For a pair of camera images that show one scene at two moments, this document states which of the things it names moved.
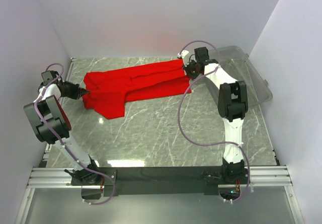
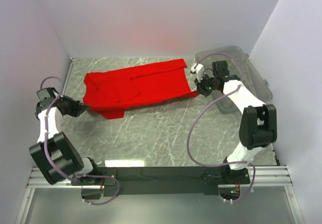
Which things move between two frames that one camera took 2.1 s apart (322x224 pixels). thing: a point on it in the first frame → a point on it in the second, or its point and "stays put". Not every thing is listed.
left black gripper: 76,93 → 77,105
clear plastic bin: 236,62 stays put
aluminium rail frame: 58,177 stays put
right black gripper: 192,76 → 200,87
